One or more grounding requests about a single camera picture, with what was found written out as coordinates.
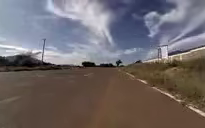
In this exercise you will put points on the distant trees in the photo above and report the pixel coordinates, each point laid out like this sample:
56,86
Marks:
100,64

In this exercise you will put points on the reddish-brown asphalt road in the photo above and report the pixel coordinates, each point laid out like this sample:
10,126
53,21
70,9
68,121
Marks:
90,100

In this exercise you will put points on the utility pole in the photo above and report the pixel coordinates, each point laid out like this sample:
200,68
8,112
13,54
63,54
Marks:
43,50

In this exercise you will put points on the water tank tower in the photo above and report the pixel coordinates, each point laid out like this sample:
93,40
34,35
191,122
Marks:
162,52

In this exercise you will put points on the pale kerb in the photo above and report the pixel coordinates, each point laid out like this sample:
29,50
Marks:
170,96

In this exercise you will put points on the dry grass verge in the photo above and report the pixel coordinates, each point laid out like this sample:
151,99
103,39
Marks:
176,76

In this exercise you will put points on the dry grass strip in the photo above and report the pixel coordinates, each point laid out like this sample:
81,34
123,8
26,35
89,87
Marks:
20,68

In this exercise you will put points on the row of dark trees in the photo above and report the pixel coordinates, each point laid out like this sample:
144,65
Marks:
18,60

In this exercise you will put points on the white dashed centre line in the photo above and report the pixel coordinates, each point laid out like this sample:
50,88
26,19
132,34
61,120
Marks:
10,98

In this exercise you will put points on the long pale boundary wall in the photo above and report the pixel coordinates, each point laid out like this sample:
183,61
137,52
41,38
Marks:
186,54

